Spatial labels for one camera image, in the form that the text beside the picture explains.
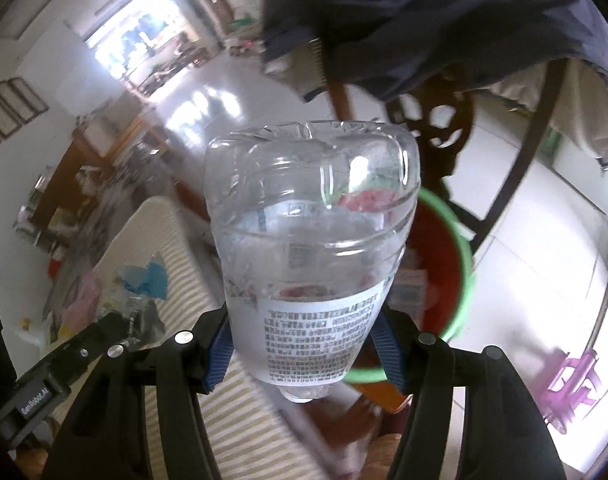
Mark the beige striped woven mat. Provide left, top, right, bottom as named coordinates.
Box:
left=49, top=197, right=385, bottom=480

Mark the brown wooden chair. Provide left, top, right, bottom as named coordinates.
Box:
left=31, top=110, right=171, bottom=232

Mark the blue grey jacket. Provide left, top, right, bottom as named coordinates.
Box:
left=261, top=0, right=608, bottom=107

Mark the clear plastic bottle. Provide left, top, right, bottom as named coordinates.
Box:
left=204, top=120, right=423, bottom=404

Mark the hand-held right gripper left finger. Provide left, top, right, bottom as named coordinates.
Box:
left=36, top=309, right=235, bottom=480

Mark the carved wooden chair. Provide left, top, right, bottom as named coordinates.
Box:
left=329, top=60, right=570, bottom=261

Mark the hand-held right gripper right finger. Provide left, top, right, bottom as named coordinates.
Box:
left=369, top=309, right=567, bottom=480

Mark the beige cloth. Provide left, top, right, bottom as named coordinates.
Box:
left=548, top=60, right=608, bottom=172

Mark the blue plastic bag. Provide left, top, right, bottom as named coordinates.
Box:
left=116, top=255, right=171, bottom=302

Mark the pink plastic bag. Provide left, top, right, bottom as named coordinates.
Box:
left=59, top=270, right=103, bottom=332

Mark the red basin with green rim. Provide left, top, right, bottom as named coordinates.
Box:
left=344, top=187, right=477, bottom=387

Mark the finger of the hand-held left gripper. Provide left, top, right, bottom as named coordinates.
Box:
left=49, top=309, right=165, bottom=387

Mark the purple plastic stool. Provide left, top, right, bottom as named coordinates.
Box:
left=541, top=349, right=608, bottom=434

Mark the dark framed wall picture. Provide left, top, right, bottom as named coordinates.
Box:
left=6, top=77, right=50, bottom=122
left=0, top=85, right=31, bottom=129

